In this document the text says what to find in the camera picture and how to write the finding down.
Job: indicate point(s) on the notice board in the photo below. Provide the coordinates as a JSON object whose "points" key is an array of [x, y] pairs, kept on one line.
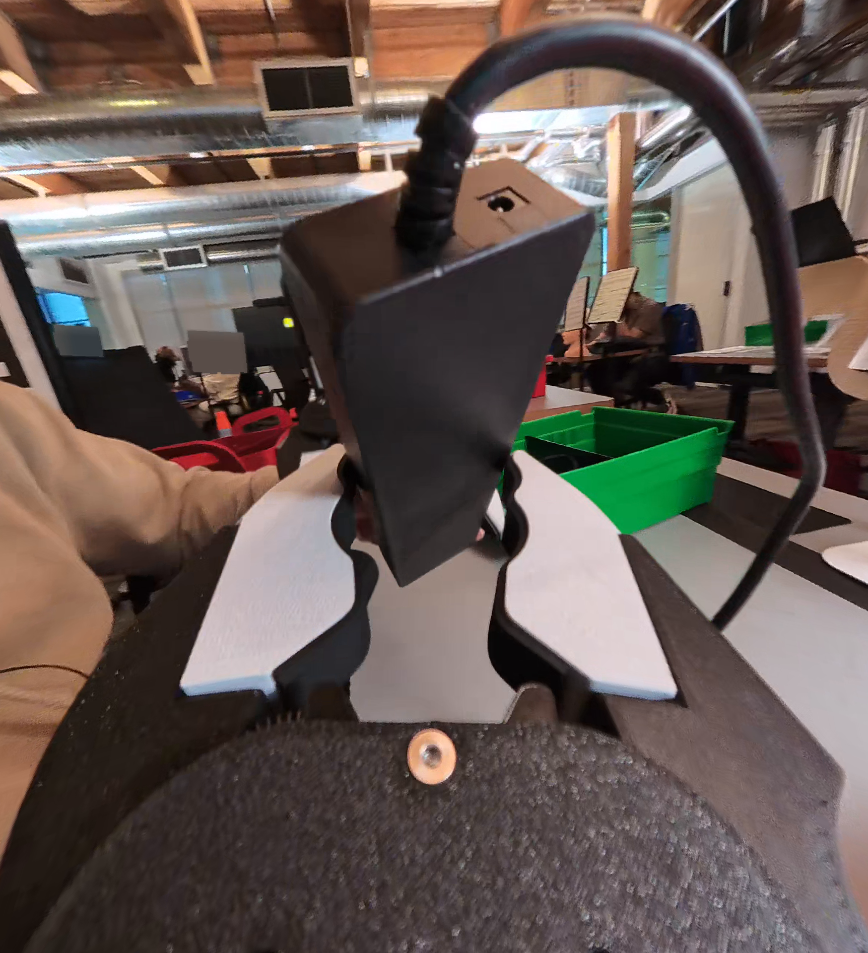
{"points": [[577, 304], [612, 294]]}

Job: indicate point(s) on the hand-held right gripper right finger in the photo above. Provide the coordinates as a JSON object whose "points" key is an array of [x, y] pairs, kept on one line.
{"points": [[582, 595]]}

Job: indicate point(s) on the white air vent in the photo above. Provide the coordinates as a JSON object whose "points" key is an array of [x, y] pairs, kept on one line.
{"points": [[182, 257], [307, 88]]}

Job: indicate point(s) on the blue jacket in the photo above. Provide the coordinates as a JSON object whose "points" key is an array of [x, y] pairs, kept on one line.
{"points": [[683, 327]]}

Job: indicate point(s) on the wooden post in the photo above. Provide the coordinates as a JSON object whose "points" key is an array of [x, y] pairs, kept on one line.
{"points": [[620, 193]]}

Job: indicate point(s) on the black divider of green bin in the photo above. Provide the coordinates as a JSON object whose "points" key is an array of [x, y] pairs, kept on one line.
{"points": [[568, 453]]}

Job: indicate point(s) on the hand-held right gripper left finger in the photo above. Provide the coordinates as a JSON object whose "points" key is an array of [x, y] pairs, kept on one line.
{"points": [[285, 595]]}

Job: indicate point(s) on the small green bin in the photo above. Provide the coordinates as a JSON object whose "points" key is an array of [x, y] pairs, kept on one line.
{"points": [[783, 333]]}

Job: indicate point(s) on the black display screen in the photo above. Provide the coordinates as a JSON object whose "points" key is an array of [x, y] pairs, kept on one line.
{"points": [[259, 327]]}

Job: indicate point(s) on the person's beige hoodie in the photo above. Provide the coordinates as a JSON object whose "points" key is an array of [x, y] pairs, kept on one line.
{"points": [[17, 558]]}

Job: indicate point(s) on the silver ventilation duct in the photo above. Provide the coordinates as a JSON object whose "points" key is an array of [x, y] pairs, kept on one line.
{"points": [[106, 123]]}

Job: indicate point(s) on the person's left forearm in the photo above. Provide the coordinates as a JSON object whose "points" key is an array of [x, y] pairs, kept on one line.
{"points": [[180, 491]]}

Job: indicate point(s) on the green plastic bin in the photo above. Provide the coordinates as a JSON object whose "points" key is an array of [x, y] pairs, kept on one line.
{"points": [[649, 476]]}

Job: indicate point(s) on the black partition panel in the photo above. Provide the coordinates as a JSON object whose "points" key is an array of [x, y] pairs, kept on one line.
{"points": [[128, 394]]}

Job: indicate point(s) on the red tote basket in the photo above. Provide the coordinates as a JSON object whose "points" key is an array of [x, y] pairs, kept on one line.
{"points": [[255, 432]]}

